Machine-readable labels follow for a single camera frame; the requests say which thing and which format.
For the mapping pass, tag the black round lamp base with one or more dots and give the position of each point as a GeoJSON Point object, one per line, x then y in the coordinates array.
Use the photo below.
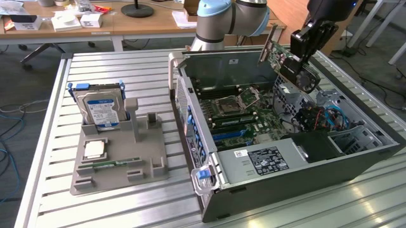
{"type": "Point", "coordinates": [137, 11]}

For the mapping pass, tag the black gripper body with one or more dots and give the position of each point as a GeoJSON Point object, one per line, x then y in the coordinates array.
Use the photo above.
{"type": "Point", "coordinates": [333, 10]}

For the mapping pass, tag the metal socket cover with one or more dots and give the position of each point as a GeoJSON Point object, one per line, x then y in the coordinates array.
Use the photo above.
{"type": "Point", "coordinates": [250, 96]}

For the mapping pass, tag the black power strip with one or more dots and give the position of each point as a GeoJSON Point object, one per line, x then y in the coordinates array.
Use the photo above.
{"type": "Point", "coordinates": [348, 52]}

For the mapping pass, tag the blue case latch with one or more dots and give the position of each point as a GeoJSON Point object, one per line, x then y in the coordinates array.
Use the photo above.
{"type": "Point", "coordinates": [203, 175]}

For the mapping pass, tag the grey power supply unit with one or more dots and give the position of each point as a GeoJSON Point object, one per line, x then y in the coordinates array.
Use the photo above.
{"type": "Point", "coordinates": [234, 166]}

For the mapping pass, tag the perforated metal disk bay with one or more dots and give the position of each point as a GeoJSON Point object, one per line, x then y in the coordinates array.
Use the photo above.
{"type": "Point", "coordinates": [289, 99]}

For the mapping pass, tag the black chair base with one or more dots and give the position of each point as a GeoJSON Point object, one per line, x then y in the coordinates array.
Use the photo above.
{"type": "Point", "coordinates": [38, 51]}

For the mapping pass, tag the white box with round roll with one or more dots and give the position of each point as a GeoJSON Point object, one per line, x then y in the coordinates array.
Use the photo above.
{"type": "Point", "coordinates": [67, 22]}

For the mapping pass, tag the black topped white box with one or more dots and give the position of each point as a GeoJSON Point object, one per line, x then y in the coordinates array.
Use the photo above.
{"type": "Point", "coordinates": [27, 22]}

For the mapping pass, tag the red packet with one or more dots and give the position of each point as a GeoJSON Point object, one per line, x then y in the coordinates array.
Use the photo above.
{"type": "Point", "coordinates": [103, 9]}

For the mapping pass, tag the white paper stack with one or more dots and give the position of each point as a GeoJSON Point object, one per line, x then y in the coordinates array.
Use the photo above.
{"type": "Point", "coordinates": [182, 21]}

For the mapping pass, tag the grey plastic parts rack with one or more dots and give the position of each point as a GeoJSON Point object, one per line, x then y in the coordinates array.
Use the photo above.
{"type": "Point", "coordinates": [127, 147]}

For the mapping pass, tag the brown cardboard box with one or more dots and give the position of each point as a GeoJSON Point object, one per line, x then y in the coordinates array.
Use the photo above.
{"type": "Point", "coordinates": [190, 7]}

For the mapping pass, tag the green motherboard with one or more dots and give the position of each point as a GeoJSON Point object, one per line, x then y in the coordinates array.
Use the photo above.
{"type": "Point", "coordinates": [272, 121]}

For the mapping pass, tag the hard disk in blue carrier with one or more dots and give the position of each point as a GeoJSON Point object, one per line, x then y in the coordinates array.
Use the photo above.
{"type": "Point", "coordinates": [99, 111]}

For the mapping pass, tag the wooden cabinet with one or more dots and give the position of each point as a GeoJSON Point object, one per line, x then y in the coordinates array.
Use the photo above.
{"type": "Point", "coordinates": [289, 12]}

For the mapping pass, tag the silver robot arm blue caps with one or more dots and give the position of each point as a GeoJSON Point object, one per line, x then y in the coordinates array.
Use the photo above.
{"type": "Point", "coordinates": [215, 26]}

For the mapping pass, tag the small white labelled box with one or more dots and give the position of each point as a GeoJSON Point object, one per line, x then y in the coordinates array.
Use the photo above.
{"type": "Point", "coordinates": [91, 21]}

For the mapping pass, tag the silver CPU chip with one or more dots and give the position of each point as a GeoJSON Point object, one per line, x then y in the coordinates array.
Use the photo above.
{"type": "Point", "coordinates": [94, 149]}

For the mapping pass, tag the clear plastic bag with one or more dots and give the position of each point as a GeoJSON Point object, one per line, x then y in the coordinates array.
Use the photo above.
{"type": "Point", "coordinates": [85, 6]}

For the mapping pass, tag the grey cup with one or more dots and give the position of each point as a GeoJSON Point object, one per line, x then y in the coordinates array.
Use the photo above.
{"type": "Point", "coordinates": [47, 2]}

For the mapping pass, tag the white table frame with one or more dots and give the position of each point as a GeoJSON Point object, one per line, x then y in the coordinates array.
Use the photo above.
{"type": "Point", "coordinates": [365, 23]}

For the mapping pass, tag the wooden desk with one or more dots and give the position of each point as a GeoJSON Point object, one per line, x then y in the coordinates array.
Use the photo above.
{"type": "Point", "coordinates": [143, 23]}

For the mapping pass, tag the beige tape roll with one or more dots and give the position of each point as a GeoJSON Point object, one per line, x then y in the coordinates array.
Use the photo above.
{"type": "Point", "coordinates": [62, 2]}

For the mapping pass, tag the CPU socket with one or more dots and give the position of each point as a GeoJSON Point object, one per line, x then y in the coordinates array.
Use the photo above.
{"type": "Point", "coordinates": [227, 105]}

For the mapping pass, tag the open dark grey PC case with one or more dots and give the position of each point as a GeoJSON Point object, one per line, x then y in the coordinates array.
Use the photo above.
{"type": "Point", "coordinates": [285, 190]}

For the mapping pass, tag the white socket box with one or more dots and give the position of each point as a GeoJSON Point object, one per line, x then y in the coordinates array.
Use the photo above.
{"type": "Point", "coordinates": [346, 38]}

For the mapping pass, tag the open metal disk bay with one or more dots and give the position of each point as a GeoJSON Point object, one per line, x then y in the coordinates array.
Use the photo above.
{"type": "Point", "coordinates": [356, 140]}

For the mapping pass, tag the blue expansion slot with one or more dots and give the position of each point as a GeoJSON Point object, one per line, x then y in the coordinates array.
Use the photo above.
{"type": "Point", "coordinates": [229, 135]}

